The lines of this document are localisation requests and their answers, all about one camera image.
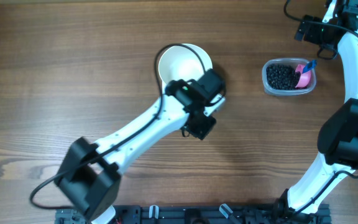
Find pink scoop with blue handle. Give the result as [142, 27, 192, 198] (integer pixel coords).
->
[295, 60, 317, 88]

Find clear plastic container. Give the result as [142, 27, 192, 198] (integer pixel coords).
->
[262, 58, 316, 96]

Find black beans pile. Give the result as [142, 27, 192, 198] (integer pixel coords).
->
[266, 64, 299, 90]

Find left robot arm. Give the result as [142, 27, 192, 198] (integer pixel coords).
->
[54, 78, 226, 223]

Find white bowl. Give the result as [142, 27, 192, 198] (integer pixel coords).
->
[155, 44, 213, 93]

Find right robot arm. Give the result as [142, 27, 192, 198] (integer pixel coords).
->
[272, 1, 358, 223]

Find black mounting rail base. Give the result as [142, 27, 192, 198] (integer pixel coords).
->
[54, 204, 332, 224]

